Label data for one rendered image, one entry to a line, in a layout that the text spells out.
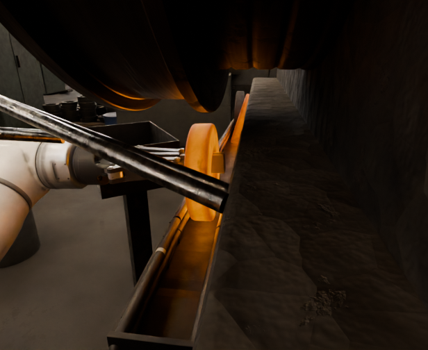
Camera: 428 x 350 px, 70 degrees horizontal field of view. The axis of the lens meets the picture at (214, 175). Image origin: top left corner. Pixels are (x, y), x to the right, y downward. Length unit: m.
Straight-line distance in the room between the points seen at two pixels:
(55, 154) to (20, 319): 0.99
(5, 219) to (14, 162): 0.09
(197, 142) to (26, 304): 1.20
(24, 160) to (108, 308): 0.90
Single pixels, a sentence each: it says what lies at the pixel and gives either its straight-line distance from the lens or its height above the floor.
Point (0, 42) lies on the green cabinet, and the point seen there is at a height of 1.01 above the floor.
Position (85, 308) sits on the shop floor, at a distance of 1.39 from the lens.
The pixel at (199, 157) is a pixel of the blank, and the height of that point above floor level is 0.79.
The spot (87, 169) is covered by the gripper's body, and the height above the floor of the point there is 0.76.
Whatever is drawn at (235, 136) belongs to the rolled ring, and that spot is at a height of 0.65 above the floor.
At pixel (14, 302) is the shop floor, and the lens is 1.54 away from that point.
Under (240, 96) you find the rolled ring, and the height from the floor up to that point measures 0.75.
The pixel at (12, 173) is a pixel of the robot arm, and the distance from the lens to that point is 0.56.
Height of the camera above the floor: 0.93
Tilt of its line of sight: 22 degrees down
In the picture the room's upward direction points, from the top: straight up
